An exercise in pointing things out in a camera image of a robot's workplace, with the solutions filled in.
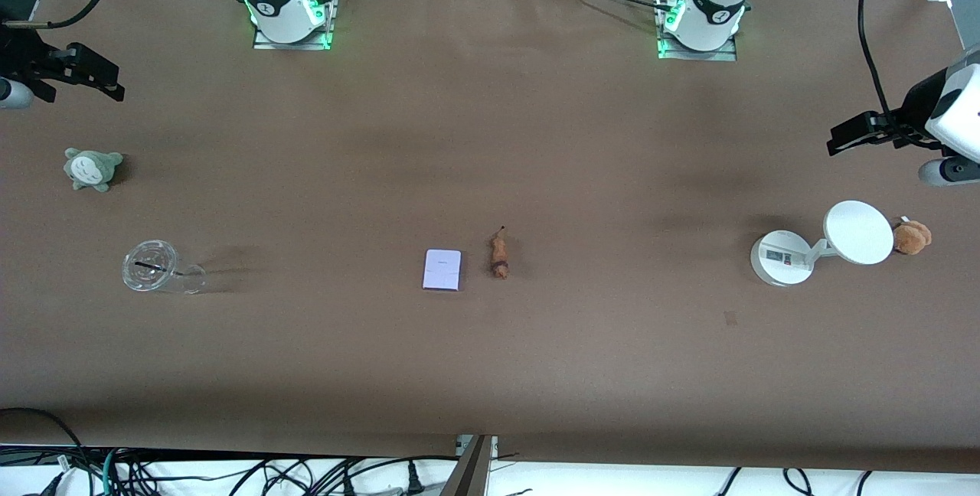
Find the black power plug cable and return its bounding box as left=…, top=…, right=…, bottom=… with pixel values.
left=398, top=459, right=427, bottom=495

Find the brown root-shaped toy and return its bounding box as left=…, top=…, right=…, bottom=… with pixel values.
left=490, top=226, right=511, bottom=280

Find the metal table frame leg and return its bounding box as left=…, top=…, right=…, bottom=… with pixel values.
left=438, top=435, right=500, bottom=496

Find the white round desk lamp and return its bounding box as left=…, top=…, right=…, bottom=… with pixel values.
left=750, top=200, right=895, bottom=287

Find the teal floor cable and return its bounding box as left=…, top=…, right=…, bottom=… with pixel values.
left=100, top=446, right=120, bottom=496

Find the brown table cover cloth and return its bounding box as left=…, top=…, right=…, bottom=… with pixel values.
left=0, top=0, right=980, bottom=474

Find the grey totoro plush toy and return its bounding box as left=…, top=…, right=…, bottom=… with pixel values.
left=64, top=147, right=125, bottom=193

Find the clear plastic cup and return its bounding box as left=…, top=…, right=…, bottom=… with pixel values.
left=122, top=240, right=207, bottom=295

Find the black looped floor cable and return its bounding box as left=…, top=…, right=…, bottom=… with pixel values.
left=0, top=406, right=96, bottom=496

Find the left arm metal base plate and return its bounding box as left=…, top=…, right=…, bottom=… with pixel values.
left=656, top=0, right=738, bottom=62

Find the brown plush toy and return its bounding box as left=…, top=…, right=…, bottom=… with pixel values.
left=891, top=216, right=933, bottom=256

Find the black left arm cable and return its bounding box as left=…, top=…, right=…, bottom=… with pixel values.
left=857, top=0, right=944, bottom=149

